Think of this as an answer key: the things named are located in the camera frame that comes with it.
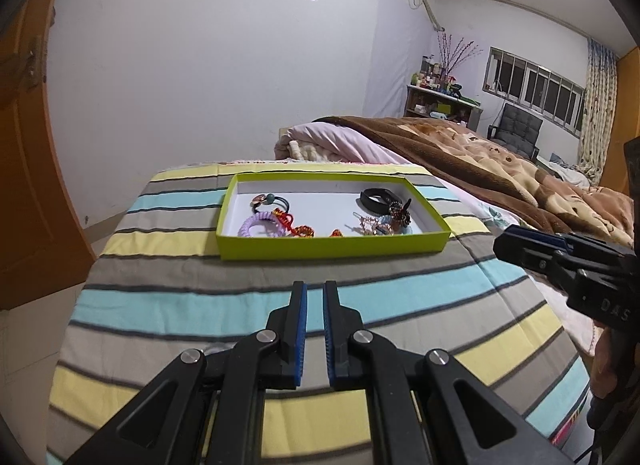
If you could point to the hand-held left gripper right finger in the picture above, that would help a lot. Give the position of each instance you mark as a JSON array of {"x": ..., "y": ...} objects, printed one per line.
[{"x": 327, "y": 335}]

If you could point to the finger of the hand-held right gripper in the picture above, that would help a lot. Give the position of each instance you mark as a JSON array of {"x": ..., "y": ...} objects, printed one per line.
[{"x": 525, "y": 250}]

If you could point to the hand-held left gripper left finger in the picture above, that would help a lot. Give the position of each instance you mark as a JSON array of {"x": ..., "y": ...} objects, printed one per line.
[{"x": 298, "y": 335}]

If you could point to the green cardboard box tray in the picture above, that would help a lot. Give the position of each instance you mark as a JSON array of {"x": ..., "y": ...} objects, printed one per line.
[{"x": 325, "y": 247}]

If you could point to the gold rhinestone hair clip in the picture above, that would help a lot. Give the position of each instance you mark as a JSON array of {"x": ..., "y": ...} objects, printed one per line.
[{"x": 370, "y": 225}]

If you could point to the dark beaded hair clip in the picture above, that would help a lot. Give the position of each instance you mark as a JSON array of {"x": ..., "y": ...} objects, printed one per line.
[{"x": 400, "y": 212}]

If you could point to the person's right hand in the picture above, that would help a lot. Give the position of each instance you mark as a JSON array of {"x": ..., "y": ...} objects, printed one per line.
[{"x": 606, "y": 360}]

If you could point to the grey white cloth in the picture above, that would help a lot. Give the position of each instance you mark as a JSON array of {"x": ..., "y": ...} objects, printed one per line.
[{"x": 565, "y": 167}]

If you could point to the striped cloth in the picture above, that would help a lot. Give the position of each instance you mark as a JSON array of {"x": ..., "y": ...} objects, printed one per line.
[{"x": 200, "y": 295}]

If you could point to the brown patterned blanket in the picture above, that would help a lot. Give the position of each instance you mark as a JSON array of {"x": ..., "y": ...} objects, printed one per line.
[{"x": 450, "y": 155}]

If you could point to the black chair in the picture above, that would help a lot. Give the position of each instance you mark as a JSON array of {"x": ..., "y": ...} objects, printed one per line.
[{"x": 520, "y": 125}]

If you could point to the black wrist band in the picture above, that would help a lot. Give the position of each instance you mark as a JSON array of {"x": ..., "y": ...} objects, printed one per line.
[{"x": 367, "y": 205}]

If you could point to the patterned curtain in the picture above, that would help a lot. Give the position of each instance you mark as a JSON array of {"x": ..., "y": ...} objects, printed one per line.
[{"x": 597, "y": 110}]

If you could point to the window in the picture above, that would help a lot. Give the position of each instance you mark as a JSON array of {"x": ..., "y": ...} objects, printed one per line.
[{"x": 535, "y": 90}]

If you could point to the wooden wardrobe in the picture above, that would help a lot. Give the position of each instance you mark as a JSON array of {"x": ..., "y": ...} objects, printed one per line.
[{"x": 625, "y": 105}]

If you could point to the white shelf unit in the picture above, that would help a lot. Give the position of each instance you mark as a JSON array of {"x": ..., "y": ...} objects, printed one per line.
[{"x": 420, "y": 105}]

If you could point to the cream fleece blanket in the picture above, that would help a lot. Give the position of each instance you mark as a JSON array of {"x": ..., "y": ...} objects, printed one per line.
[{"x": 310, "y": 152}]

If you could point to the group of bottles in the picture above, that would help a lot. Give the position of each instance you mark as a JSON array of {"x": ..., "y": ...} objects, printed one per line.
[{"x": 432, "y": 77}]

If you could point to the purple flower branches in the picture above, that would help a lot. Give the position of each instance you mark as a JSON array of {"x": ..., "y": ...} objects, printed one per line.
[{"x": 452, "y": 52}]

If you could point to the wooden door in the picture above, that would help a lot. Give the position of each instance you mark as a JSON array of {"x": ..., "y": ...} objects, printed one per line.
[{"x": 30, "y": 170}]

